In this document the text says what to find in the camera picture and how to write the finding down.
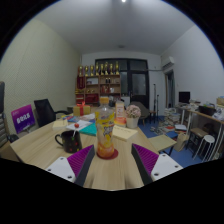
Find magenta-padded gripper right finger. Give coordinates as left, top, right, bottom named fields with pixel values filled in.
left=130, top=143, right=184, bottom=186

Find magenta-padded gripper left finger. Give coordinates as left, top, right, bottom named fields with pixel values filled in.
left=45, top=144, right=97, bottom=188

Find yellow-labelled drink bottle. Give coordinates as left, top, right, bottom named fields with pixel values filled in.
left=94, top=96, right=116, bottom=159

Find black mug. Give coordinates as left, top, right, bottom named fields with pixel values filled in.
left=54, top=130, right=83, bottom=154

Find small wooden side table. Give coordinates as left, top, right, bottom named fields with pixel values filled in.
left=147, top=134, right=178, bottom=156

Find red lollipop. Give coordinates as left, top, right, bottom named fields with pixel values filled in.
left=71, top=123, right=80, bottom=138

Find teal book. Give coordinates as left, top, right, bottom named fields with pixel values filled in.
left=79, top=123, right=98, bottom=137

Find white paper sheet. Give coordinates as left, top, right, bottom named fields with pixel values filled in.
left=65, top=119, right=92, bottom=132

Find beige notebook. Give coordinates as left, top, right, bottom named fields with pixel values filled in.
left=52, top=118, right=69, bottom=131

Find red round coaster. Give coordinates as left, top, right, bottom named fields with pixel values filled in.
left=96, top=148, right=119, bottom=160

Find yellow envelope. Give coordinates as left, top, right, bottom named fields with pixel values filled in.
left=112, top=125, right=139, bottom=142

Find blue printed book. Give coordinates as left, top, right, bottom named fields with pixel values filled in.
left=64, top=114, right=81, bottom=124

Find pile of books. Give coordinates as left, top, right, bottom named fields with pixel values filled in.
left=163, top=107, right=182, bottom=126

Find brown wooden stool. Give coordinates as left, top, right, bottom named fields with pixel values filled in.
left=186, top=127, right=209, bottom=152

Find yellow gift box red ribbon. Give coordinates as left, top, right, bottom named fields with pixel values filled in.
left=72, top=101, right=92, bottom=117

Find pink flowers in white pot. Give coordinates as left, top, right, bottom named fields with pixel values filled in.
left=125, top=104, right=142, bottom=130

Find white round stool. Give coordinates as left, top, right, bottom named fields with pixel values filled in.
left=196, top=134, right=216, bottom=163

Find grey armchair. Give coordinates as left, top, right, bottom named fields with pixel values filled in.
left=130, top=101, right=151, bottom=120

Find black office chair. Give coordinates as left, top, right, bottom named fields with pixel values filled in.
left=33, top=98, right=69, bottom=128

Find black microphone stand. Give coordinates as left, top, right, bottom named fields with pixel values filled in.
left=152, top=83, right=161, bottom=124

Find orange and white carton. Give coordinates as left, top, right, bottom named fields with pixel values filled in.
left=115, top=100, right=126, bottom=119

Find purple sign board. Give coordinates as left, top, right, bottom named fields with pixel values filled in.
left=10, top=104, right=36, bottom=134

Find wooden desk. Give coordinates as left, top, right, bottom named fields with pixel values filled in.
left=181, top=105, right=224, bottom=158

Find computer monitor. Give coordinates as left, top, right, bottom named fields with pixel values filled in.
left=178, top=91, right=191, bottom=104

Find wooden shelf unit with trophies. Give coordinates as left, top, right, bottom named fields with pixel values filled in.
left=75, top=61, right=122, bottom=107

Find dark glass double door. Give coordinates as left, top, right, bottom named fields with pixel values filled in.
left=95, top=58, right=150, bottom=109

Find dark chair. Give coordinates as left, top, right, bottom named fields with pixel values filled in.
left=0, top=81, right=20, bottom=148

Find white air conditioner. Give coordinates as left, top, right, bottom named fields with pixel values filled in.
left=160, top=55, right=176, bottom=71

